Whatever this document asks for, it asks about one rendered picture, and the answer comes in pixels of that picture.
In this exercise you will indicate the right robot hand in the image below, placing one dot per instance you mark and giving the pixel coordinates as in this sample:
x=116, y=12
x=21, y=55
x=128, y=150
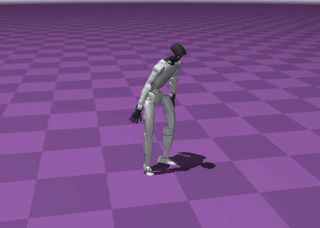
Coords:
x=136, y=115

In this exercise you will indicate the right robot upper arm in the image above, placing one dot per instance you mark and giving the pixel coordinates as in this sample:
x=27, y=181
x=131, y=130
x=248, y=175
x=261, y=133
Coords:
x=157, y=70

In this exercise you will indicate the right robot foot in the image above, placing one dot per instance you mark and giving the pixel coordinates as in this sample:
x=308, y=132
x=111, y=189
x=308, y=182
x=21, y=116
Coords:
x=148, y=170

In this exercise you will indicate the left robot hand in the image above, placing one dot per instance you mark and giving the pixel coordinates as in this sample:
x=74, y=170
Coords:
x=173, y=97

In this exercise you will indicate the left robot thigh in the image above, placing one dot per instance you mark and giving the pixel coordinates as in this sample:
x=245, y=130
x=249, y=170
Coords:
x=169, y=112

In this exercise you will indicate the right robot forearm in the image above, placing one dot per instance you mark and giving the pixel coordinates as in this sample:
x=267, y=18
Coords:
x=143, y=97

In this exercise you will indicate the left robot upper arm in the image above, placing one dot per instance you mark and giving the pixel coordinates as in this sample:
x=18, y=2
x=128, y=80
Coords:
x=174, y=78

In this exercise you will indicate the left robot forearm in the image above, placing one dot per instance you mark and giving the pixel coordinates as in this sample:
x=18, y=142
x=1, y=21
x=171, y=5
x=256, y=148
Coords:
x=172, y=89

